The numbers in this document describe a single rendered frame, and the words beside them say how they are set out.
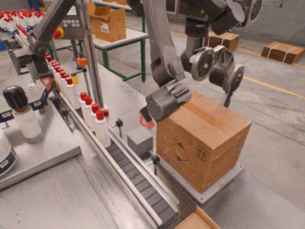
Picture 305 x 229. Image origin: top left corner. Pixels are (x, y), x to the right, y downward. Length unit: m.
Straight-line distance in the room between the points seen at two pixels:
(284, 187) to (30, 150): 2.04
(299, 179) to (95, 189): 1.94
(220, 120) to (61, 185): 0.73
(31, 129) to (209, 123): 0.84
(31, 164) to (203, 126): 0.78
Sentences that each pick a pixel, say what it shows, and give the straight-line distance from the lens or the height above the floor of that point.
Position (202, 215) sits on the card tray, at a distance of 0.87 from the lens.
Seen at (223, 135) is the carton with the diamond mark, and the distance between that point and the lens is 0.76.
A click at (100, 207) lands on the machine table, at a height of 0.83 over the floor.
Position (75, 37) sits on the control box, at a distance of 1.20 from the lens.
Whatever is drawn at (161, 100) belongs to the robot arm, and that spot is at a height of 1.33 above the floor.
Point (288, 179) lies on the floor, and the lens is 2.35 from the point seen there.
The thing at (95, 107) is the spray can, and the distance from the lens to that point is 0.96.
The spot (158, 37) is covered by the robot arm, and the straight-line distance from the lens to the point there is 0.58.
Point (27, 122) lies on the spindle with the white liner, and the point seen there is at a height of 1.01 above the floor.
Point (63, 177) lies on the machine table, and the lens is 1.04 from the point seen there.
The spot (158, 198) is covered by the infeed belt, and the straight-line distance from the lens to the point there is 0.85.
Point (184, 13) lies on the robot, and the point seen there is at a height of 1.40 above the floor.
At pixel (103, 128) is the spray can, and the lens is 0.95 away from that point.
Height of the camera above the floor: 1.61
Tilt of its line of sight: 38 degrees down
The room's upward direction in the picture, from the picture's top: straight up
